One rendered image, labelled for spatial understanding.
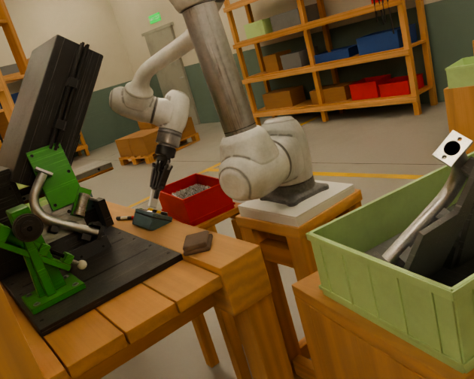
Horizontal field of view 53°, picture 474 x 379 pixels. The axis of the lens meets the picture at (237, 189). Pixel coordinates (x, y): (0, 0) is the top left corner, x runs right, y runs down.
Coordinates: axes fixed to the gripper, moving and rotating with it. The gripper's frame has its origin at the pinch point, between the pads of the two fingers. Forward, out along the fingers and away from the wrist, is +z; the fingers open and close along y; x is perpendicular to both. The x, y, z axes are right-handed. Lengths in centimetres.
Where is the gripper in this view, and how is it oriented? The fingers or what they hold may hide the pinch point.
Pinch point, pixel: (153, 198)
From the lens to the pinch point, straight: 178.8
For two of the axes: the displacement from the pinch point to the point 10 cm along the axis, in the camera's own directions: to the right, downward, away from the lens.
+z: -2.3, 9.7, -0.6
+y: -5.9, -0.9, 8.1
